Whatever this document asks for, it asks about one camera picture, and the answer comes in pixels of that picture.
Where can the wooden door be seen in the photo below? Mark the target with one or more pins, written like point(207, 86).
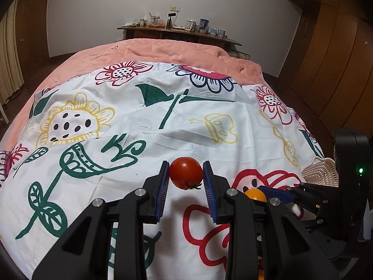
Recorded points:
point(32, 29)

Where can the beige curtain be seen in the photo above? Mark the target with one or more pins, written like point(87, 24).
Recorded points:
point(10, 58)

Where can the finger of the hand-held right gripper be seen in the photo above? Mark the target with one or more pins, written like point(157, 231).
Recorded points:
point(274, 193)

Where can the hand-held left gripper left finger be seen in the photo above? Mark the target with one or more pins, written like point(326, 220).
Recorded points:
point(163, 189)

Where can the wooden wardrobe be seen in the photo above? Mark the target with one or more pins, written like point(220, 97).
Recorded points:
point(335, 64)

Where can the white blue mug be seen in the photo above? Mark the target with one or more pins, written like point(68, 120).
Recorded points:
point(218, 32)

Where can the pink quilt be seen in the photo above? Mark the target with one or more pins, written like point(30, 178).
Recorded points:
point(174, 52)

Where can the white small table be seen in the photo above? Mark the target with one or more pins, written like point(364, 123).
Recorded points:
point(2, 113)

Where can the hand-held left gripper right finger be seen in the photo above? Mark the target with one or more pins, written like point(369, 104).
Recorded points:
point(209, 192)

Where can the white electric kettle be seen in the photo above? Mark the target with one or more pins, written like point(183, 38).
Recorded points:
point(190, 25)

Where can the wall socket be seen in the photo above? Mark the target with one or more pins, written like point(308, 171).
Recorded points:
point(174, 8)

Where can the white floral printed blanket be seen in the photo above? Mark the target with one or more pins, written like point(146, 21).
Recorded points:
point(145, 140)

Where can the yellow-orange round orange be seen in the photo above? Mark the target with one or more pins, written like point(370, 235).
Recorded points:
point(255, 194)

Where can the black sign stand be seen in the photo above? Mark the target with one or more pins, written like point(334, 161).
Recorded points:
point(170, 20)

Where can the blue white pitcher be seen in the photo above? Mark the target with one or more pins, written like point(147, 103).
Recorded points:
point(204, 25)

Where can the clear food container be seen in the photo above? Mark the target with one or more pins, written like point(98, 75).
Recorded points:
point(156, 22)

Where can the red tomato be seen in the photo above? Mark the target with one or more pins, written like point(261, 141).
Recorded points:
point(185, 172)

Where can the wooden sideboard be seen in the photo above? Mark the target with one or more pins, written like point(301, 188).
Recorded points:
point(204, 36)

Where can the white perforated plastic basket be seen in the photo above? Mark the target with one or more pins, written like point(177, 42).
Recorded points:
point(317, 173)

